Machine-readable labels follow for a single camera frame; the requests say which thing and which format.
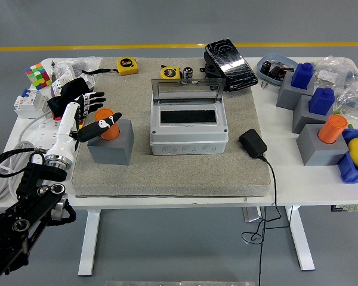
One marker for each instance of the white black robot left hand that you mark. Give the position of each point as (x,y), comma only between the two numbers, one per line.
(64,128)

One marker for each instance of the orange cylinder battery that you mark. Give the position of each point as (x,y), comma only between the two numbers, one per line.
(332,129)
(110,134)

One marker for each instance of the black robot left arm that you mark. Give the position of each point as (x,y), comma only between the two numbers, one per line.
(32,208)

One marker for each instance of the grey electrical junction box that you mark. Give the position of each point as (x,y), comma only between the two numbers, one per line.
(188,140)

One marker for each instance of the silver box under table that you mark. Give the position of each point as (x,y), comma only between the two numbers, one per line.
(252,215)

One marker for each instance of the small red object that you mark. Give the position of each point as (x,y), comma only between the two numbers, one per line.
(57,117)

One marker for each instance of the white power strip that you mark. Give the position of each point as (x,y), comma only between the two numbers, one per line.
(46,134)

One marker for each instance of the black cloth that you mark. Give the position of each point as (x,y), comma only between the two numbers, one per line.
(68,89)

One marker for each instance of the white circuit breaker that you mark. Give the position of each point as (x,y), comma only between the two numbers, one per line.
(27,104)

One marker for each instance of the grey square holder block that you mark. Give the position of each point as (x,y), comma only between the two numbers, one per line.
(286,95)
(113,152)
(319,152)
(304,116)

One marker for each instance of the large pastel puzzle cube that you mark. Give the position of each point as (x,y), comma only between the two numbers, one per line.
(38,76)

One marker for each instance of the slim metal pen tool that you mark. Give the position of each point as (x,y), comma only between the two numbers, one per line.
(52,68)

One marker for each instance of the clear plastic parts bag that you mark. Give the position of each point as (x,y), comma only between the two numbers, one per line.
(77,64)
(353,99)
(331,73)

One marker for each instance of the grey-brown mat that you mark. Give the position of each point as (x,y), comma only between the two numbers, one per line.
(167,175)

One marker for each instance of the white table leg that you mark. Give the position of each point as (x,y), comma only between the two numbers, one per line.
(301,244)
(89,244)

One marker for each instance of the small yellow tape measure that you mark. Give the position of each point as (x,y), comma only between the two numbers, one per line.
(170,72)

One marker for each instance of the black cylinder capacitor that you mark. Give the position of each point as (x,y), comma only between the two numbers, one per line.
(187,73)

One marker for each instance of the glossy black case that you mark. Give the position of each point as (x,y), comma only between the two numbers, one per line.
(229,62)

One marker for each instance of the black power adapter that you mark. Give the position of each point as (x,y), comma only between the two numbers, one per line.
(253,143)

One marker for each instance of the dark cylinder capacitor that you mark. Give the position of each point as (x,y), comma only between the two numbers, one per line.
(267,66)

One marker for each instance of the brown cylinder capacitor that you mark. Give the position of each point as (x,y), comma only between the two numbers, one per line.
(276,73)

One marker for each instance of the light blue oval dish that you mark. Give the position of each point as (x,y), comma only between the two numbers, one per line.
(288,60)

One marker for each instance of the blue plastic block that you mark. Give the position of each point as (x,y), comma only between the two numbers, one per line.
(321,102)
(302,76)

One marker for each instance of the small green object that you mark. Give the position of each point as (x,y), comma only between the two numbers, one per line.
(337,112)

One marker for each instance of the blue plastic bin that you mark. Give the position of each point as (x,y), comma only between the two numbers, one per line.
(350,169)

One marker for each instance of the white wall socket panel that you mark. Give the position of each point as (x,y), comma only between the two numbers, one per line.
(57,86)

